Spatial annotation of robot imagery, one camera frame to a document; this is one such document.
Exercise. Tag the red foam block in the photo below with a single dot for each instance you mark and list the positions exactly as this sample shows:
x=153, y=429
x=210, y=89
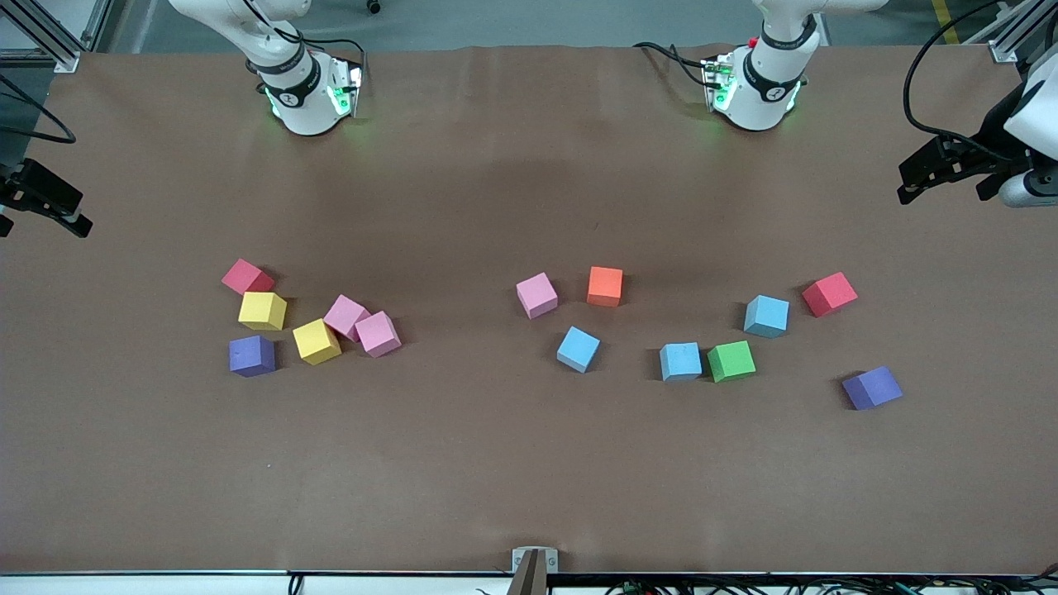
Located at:
x=828, y=291
x=245, y=275

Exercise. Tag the blue foam block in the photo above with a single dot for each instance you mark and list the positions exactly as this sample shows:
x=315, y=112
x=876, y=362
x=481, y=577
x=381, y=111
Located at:
x=767, y=313
x=579, y=345
x=680, y=359

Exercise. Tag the green foam block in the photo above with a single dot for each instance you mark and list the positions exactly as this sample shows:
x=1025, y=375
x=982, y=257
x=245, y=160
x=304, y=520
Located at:
x=731, y=359

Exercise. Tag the metal base connector plate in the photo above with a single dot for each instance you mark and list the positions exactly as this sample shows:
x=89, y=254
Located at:
x=717, y=83
x=351, y=83

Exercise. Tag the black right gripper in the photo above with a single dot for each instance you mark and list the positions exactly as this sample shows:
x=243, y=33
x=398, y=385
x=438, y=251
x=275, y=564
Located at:
x=33, y=187

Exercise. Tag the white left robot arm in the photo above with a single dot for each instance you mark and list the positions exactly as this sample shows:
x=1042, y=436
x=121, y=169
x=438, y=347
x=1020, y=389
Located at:
x=756, y=107

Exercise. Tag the brown table cover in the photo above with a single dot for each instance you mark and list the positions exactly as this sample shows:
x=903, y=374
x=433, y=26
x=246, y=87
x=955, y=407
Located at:
x=496, y=463

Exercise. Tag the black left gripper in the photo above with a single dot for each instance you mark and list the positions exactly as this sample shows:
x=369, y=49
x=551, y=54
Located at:
x=989, y=135

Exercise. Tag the aluminium frame profile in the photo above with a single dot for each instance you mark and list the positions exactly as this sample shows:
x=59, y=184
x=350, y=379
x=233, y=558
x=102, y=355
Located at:
x=68, y=59
x=1003, y=51

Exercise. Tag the orange foam block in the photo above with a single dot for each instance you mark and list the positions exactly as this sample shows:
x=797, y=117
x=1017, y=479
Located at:
x=605, y=283

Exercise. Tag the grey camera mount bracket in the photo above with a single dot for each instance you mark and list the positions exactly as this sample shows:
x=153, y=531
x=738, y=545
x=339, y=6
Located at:
x=535, y=566

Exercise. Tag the white table edge rail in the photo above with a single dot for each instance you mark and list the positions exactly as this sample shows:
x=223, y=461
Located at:
x=165, y=585

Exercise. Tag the pink foam block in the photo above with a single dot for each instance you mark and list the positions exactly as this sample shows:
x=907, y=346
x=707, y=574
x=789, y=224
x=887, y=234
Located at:
x=342, y=314
x=536, y=292
x=378, y=332

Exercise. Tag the purple foam block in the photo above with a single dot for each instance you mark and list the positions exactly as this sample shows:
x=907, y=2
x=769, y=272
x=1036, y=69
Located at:
x=250, y=354
x=873, y=384

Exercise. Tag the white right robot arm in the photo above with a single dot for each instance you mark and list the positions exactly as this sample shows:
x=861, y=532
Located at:
x=306, y=107

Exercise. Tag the yellow foam block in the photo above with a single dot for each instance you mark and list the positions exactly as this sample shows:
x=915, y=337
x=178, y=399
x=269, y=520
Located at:
x=315, y=339
x=262, y=309

